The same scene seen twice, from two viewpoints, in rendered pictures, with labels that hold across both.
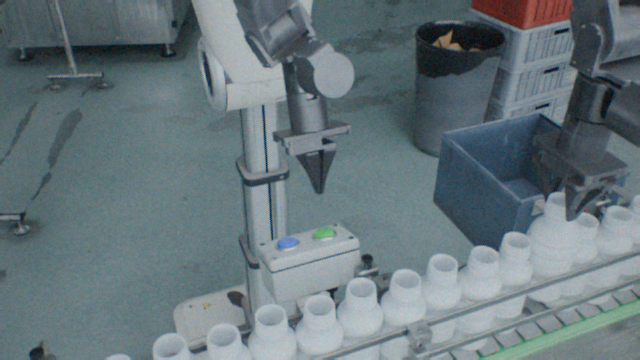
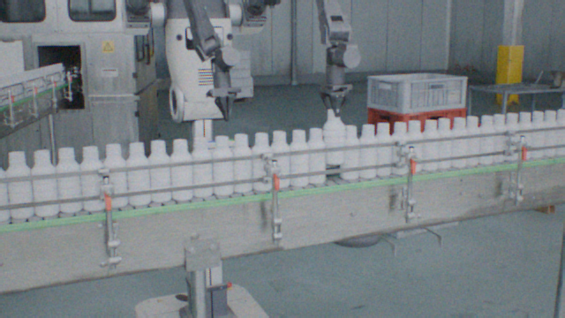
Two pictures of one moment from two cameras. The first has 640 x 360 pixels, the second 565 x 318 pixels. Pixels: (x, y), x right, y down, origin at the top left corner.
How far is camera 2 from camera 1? 1.19 m
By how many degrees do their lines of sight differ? 22
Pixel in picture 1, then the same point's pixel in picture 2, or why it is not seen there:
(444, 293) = (280, 145)
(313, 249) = not seen: hidden behind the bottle
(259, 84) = (201, 103)
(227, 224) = (176, 284)
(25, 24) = not seen: hidden behind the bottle
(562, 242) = (335, 126)
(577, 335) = (356, 187)
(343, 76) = (235, 57)
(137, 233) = (104, 290)
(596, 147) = (336, 77)
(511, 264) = (313, 140)
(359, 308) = (239, 142)
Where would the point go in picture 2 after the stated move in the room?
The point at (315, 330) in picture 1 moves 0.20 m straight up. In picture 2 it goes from (219, 147) to (217, 74)
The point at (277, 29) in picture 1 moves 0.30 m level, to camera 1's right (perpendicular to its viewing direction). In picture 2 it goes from (208, 43) to (305, 42)
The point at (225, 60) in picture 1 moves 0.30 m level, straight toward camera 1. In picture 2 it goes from (184, 88) to (187, 98)
